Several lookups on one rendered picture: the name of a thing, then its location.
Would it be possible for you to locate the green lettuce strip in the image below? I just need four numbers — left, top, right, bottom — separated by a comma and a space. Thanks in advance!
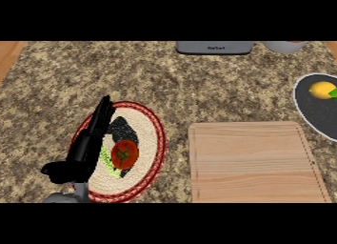
101, 144, 124, 179

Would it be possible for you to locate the dark oval cutting board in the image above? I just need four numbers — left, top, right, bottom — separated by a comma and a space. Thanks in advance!
292, 72, 337, 146

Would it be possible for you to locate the round woven red-rimmed placemat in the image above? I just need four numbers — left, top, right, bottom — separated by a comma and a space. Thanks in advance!
70, 100, 170, 204

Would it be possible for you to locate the red tomato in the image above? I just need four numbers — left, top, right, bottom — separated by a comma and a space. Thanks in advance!
110, 139, 140, 171

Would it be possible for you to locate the pale grey bowl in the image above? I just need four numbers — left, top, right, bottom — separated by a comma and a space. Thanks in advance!
261, 41, 310, 55

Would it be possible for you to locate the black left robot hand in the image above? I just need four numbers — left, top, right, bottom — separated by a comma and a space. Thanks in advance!
40, 94, 117, 185

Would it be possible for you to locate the wooden cutting board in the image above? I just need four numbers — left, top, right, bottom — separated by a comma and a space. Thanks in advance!
189, 120, 333, 204

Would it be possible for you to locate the yellow lemon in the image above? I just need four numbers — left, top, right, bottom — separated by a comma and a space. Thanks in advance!
308, 81, 337, 101

